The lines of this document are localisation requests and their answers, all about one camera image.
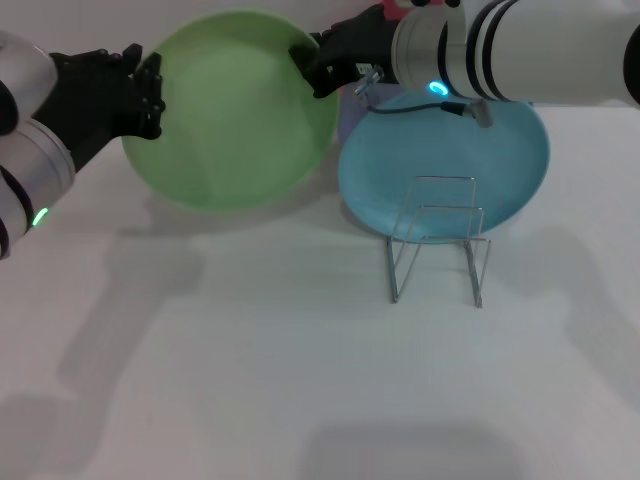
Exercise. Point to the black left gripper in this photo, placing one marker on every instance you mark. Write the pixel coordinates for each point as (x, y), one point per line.
(90, 100)

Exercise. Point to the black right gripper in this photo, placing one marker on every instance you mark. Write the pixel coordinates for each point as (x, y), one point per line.
(360, 45)

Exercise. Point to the green plate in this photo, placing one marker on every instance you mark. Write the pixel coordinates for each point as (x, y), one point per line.
(235, 120)

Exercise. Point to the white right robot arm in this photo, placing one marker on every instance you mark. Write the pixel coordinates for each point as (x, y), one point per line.
(525, 45)

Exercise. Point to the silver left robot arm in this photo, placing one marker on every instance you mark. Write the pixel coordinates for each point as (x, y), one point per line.
(30, 170)

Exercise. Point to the cyan plate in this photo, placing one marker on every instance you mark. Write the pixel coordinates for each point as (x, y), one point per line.
(440, 150)

